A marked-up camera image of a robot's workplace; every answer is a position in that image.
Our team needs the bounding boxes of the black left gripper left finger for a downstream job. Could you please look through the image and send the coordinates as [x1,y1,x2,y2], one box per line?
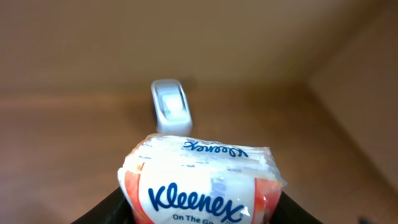
[72,187,135,224]

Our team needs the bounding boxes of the kleenex tissue pack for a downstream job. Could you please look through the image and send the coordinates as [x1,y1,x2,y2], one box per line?
[118,134,285,224]

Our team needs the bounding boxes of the white barcode scanner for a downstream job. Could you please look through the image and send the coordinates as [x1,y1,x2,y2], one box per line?
[151,79,193,136]

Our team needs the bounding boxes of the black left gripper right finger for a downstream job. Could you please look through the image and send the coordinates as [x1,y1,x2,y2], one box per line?
[269,192,322,224]

